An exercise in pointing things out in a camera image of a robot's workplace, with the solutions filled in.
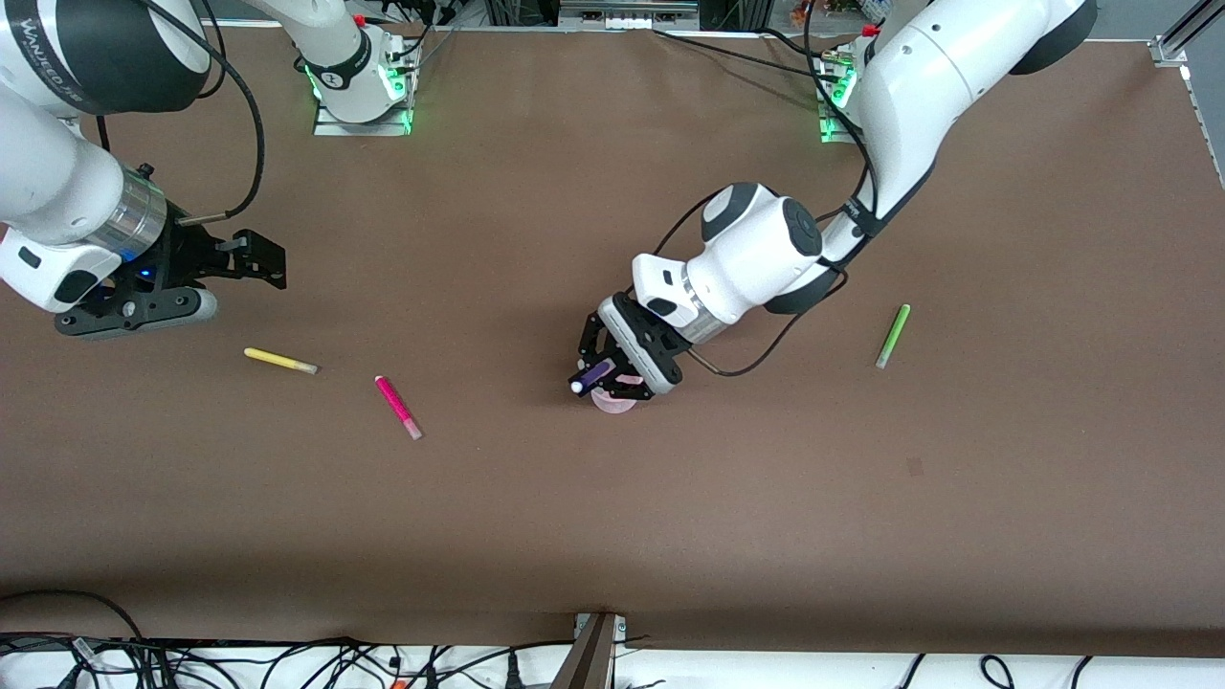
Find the metal table bracket post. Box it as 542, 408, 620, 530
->
550, 612, 629, 689

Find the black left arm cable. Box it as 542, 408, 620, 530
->
670, 0, 881, 378

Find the aluminium corner profile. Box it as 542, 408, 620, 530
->
1150, 0, 1225, 70

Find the silver rail box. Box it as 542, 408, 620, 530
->
558, 0, 701, 31

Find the thick black cable loop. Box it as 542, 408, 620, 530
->
0, 588, 146, 645

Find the green pen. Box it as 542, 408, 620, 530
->
875, 303, 912, 370

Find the pink mesh pen holder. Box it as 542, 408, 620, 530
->
590, 379, 640, 415

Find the pink pen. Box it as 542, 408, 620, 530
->
374, 374, 424, 441

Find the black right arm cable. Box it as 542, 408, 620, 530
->
142, 0, 267, 225

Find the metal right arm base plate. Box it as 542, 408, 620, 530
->
313, 100, 415, 138

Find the aluminium table edge rail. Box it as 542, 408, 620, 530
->
1183, 63, 1225, 189

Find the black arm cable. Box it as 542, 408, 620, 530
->
670, 0, 881, 378
142, 0, 267, 225

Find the yellow pen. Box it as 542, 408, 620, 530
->
243, 346, 319, 375

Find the brown paper table cover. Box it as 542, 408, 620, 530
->
0, 21, 1225, 661

